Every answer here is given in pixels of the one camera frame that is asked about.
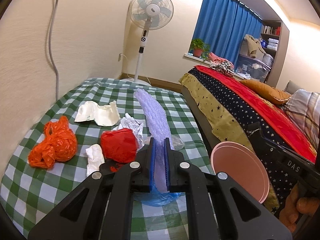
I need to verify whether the white tissue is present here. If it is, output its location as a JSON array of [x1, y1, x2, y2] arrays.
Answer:
[[85, 144, 105, 177]]

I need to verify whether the grey wall cable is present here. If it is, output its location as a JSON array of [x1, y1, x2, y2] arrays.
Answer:
[[49, 0, 63, 100]]

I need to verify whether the wooden bookshelf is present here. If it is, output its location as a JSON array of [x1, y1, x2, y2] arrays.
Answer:
[[260, 20, 283, 80]]

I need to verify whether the blue plastic bag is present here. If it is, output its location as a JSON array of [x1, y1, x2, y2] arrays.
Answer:
[[134, 187, 187, 207]]

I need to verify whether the pink plastic bin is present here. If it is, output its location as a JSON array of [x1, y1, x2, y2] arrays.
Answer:
[[210, 141, 270, 204]]

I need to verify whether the orange pillow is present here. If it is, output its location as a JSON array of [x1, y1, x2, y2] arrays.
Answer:
[[240, 79, 292, 105]]

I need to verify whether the potted green plant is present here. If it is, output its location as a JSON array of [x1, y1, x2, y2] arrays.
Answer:
[[189, 38, 210, 60]]

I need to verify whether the blue curtain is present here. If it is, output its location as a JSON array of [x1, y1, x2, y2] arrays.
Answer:
[[192, 0, 263, 67]]

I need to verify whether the person's right hand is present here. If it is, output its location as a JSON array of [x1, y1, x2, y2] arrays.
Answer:
[[279, 184, 313, 227]]

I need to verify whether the clear storage box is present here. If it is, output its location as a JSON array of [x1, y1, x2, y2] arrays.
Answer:
[[235, 52, 273, 83]]

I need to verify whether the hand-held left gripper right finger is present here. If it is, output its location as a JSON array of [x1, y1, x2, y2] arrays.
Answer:
[[164, 137, 293, 240]]

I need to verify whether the beige coat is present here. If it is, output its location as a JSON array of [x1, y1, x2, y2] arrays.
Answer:
[[244, 34, 267, 59]]

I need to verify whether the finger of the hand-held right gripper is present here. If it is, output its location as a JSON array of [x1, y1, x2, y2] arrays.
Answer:
[[246, 121, 269, 145]]

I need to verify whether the cream paper bag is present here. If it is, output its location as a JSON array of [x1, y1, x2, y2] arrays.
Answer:
[[74, 100, 121, 127]]

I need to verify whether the pink clothing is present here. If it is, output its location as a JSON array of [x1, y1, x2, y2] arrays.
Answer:
[[208, 52, 227, 64]]

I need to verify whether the white bubble wrap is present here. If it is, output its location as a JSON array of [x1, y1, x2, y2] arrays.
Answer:
[[134, 88, 175, 193]]

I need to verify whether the red plastic bag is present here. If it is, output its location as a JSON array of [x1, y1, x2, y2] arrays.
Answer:
[[100, 128, 139, 173]]

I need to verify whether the plaid pillow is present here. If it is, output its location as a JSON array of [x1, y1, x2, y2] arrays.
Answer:
[[284, 89, 320, 150]]

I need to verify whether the striped clothing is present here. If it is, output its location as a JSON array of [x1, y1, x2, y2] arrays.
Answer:
[[209, 61, 235, 77]]

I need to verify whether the green checked cloth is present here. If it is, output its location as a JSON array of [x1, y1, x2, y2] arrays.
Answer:
[[0, 77, 215, 240]]

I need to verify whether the orange plastic bag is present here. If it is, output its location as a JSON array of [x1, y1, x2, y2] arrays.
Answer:
[[28, 116, 78, 168]]

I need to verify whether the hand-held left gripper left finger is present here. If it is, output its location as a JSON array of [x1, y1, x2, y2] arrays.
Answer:
[[27, 137, 157, 240]]

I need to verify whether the printed paper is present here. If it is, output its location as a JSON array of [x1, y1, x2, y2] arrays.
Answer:
[[112, 113, 145, 152]]

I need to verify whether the bed with star blanket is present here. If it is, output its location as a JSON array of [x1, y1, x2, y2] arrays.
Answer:
[[179, 69, 320, 215]]

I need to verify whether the red blanket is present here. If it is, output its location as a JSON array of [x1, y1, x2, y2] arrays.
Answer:
[[194, 65, 317, 163]]

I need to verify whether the white standing fan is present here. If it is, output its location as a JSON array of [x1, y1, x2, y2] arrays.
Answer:
[[117, 0, 174, 87]]

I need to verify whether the clear plastic bag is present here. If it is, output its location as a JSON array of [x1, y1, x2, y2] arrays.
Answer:
[[170, 136, 185, 152]]

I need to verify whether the white windowsill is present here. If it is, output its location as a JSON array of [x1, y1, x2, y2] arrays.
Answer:
[[184, 53, 213, 63]]

